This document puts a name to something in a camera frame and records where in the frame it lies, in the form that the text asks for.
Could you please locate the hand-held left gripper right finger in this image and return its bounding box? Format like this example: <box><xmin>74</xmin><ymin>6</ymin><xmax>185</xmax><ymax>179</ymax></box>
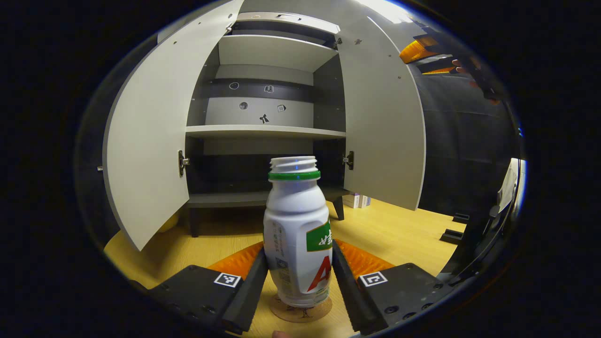
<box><xmin>331</xmin><ymin>238</ymin><xmax>455</xmax><ymax>336</ymax></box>

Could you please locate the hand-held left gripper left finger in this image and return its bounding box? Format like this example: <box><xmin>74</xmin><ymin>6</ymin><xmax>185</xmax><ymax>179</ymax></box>
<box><xmin>147</xmin><ymin>241</ymin><xmax>270</xmax><ymax>335</ymax></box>

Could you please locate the round brown coaster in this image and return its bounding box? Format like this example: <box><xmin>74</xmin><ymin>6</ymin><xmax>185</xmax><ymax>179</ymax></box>
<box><xmin>269</xmin><ymin>292</ymin><xmax>333</xmax><ymax>323</ymax></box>

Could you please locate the white cabinet door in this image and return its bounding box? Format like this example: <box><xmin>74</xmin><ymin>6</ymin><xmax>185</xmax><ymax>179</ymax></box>
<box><xmin>102</xmin><ymin>0</ymin><xmax>246</xmax><ymax>252</ymax></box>
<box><xmin>336</xmin><ymin>15</ymin><xmax>427</xmax><ymax>211</ymax></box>

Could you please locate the white bottle with green ring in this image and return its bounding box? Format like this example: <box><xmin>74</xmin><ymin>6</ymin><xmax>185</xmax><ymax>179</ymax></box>
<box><xmin>263</xmin><ymin>156</ymin><xmax>334</xmax><ymax>308</ymax></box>

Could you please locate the white cabinet shelf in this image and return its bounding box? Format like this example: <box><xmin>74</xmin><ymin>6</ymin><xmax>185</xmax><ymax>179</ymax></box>
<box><xmin>185</xmin><ymin>124</ymin><xmax>347</xmax><ymax>140</ymax></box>
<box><xmin>218</xmin><ymin>34</ymin><xmax>339</xmax><ymax>73</ymax></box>

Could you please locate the white cabinet drawer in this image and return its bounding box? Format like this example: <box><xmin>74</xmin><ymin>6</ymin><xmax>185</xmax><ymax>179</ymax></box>
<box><xmin>235</xmin><ymin>11</ymin><xmax>341</xmax><ymax>35</ymax></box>

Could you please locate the long ceiling light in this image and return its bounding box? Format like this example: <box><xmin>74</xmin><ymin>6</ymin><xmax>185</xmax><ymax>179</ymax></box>
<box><xmin>354</xmin><ymin>0</ymin><xmax>411</xmax><ymax>25</ymax></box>

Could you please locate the black backdrop cloth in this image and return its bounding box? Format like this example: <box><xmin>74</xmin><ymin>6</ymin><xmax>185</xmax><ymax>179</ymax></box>
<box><xmin>74</xmin><ymin>23</ymin><xmax>523</xmax><ymax>245</ymax></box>

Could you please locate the yellow plush toy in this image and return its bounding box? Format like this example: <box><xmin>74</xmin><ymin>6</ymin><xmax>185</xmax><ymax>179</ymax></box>
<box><xmin>157</xmin><ymin>212</ymin><xmax>180</xmax><ymax>234</ymax></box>

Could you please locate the white sheet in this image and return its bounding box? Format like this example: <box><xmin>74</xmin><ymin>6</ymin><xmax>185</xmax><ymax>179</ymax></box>
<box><xmin>497</xmin><ymin>158</ymin><xmax>527</xmax><ymax>214</ymax></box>

